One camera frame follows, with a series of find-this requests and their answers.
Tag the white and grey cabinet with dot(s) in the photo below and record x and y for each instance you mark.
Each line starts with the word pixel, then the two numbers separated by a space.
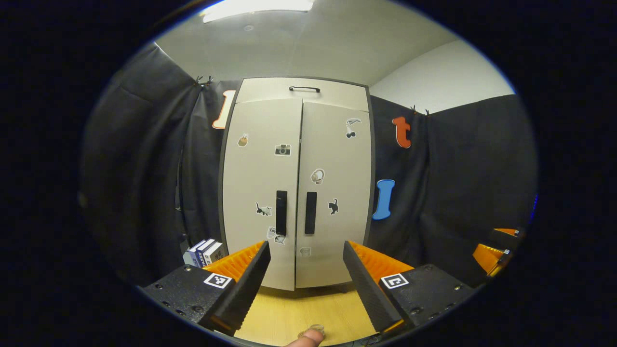
pixel 372 144

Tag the blue cardboard box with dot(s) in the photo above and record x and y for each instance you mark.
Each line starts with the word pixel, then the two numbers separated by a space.
pixel 193 255

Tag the clear glass bottle orange label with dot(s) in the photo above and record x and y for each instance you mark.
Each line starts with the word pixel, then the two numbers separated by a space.
pixel 311 328

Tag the blue lit screen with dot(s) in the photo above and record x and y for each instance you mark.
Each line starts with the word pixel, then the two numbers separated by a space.
pixel 534 209

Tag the white cabinet door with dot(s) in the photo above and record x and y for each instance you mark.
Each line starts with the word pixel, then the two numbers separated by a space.
pixel 260 173
pixel 337 159

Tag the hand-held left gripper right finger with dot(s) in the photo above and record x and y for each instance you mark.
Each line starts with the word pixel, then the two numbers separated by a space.
pixel 368 294

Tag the black backdrop cloth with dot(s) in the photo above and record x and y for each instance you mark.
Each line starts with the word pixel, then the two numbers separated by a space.
pixel 458 168

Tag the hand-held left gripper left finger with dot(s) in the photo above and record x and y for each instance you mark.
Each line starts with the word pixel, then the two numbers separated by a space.
pixel 246 294

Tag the white cabinet drawer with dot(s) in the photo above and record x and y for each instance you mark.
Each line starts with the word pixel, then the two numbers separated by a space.
pixel 270 91

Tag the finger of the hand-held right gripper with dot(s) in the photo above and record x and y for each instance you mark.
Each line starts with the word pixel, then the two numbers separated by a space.
pixel 487 258
pixel 503 238

